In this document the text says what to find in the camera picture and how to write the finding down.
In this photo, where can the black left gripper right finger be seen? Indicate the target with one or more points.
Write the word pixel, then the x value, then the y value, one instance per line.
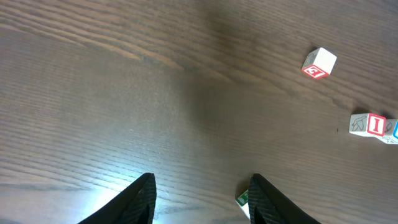
pixel 268 205

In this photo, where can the red number 3 block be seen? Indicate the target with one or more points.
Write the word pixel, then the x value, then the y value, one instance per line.
pixel 319 63

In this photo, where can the blue number 2 block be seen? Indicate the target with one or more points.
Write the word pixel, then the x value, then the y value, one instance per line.
pixel 390 133

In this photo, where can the wooden letter K block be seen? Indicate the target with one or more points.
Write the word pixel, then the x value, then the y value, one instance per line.
pixel 242 200

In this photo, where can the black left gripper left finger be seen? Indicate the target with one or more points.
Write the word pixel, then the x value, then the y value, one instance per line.
pixel 134 205

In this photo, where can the red letter I block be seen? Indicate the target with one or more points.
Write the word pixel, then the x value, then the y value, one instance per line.
pixel 367 125

